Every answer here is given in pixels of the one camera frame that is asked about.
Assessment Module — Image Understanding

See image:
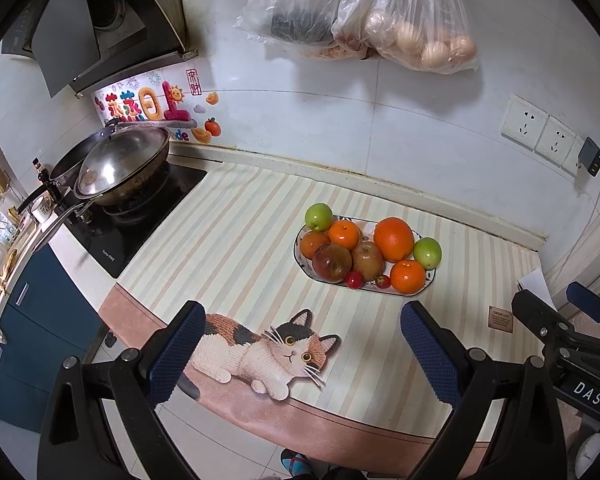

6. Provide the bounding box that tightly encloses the plastic bag of eggs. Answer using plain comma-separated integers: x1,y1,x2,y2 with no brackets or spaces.
332,0,481,75

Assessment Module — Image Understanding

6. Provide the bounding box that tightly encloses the white cup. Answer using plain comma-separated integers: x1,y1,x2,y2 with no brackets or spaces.
30,195,56,223

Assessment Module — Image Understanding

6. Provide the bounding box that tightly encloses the blue kitchen cabinet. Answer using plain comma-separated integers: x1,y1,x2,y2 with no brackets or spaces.
0,245,106,433

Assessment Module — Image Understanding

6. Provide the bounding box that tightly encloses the dark frying pan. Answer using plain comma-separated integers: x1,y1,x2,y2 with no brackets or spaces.
17,127,118,216

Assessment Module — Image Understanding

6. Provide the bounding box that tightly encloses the metal wok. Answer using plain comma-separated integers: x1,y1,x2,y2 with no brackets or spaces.
30,127,172,256

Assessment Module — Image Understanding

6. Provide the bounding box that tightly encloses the black gas stove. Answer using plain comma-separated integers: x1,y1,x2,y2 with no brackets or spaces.
62,160,208,279

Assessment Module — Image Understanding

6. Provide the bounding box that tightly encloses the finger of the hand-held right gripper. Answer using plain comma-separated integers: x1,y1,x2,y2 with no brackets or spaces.
511,289,581,357
566,281,600,326

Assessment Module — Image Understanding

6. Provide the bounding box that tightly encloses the white paper sheet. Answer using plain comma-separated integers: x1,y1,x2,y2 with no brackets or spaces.
517,267,556,311

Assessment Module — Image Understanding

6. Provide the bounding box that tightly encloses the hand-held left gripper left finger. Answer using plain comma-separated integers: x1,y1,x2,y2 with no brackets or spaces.
37,301,207,480

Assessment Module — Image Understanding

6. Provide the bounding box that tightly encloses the dark plug-in charger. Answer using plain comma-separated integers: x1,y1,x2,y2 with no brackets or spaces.
579,136,600,177

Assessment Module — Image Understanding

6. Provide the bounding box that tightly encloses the red apple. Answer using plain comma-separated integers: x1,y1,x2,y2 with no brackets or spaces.
312,243,353,283

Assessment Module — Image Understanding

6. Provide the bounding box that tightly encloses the brownish orange round fruit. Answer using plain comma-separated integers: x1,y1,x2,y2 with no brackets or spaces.
300,230,331,260

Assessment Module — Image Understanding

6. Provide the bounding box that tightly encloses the small tangerine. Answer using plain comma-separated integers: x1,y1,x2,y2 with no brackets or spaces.
390,259,427,295
328,220,362,251

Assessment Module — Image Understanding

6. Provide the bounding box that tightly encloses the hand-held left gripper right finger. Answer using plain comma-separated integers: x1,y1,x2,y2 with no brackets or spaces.
400,300,567,480

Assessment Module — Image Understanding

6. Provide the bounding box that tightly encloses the oval leaf-patterned plate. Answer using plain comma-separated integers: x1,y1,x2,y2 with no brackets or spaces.
293,217,438,295

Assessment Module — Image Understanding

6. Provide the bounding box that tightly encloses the white wall socket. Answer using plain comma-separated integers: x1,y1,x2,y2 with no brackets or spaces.
501,94,549,152
535,116,581,168

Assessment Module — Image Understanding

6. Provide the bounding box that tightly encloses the green apple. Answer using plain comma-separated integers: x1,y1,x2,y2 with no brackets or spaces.
413,237,442,270
305,203,334,232

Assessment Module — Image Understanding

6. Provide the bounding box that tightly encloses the blue patterned slipper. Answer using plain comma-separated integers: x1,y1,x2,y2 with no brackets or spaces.
280,449,313,478

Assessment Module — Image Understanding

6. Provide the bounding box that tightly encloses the brown mat label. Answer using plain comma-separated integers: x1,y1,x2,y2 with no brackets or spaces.
487,305,517,333

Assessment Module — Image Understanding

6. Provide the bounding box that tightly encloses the striped cat-print mat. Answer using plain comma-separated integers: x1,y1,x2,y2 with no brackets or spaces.
97,161,556,446

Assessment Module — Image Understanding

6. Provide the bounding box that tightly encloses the large orange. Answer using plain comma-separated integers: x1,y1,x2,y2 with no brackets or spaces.
373,217,415,262

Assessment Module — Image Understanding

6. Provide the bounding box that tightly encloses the plastic bag with dark contents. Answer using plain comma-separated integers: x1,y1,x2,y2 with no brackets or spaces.
234,0,353,56

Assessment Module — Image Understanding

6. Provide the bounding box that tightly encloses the metal wok lid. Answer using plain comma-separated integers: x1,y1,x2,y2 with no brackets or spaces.
75,127,168,198

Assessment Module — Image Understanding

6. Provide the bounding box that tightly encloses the black range hood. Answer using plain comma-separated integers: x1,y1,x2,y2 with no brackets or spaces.
0,0,198,98

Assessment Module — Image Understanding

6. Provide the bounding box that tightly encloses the colourful wall sticker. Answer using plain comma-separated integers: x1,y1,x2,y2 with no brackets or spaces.
94,80,198,128

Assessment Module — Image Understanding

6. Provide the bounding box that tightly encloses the brown apple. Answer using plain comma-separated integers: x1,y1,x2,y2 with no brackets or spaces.
351,241,384,276

